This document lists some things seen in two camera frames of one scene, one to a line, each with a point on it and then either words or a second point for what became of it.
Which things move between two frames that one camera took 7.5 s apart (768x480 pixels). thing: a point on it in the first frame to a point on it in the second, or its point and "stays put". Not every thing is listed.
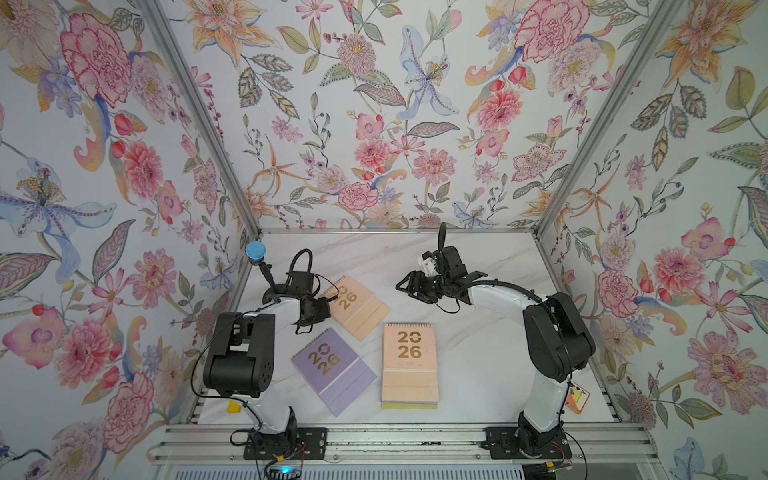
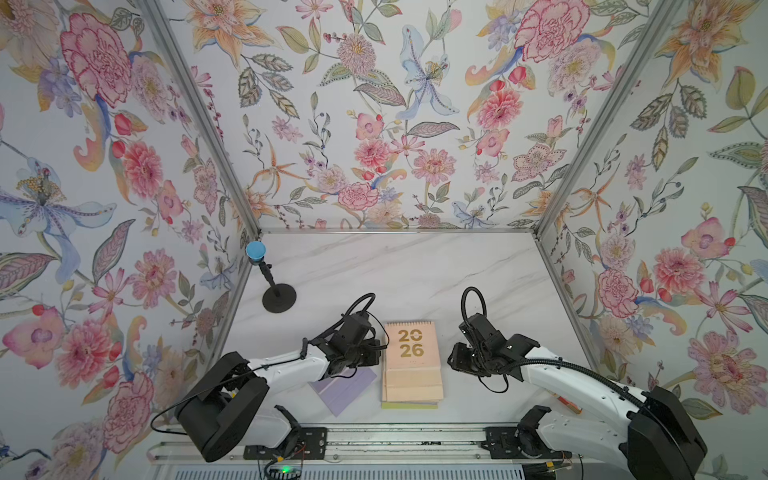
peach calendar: x=354 y=309 to x=411 y=372
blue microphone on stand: x=256 y=251 stays put
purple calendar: x=333 y=370 stays put
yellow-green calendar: x=408 y=406 stays put
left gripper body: x=317 y=311 to x=365 y=354
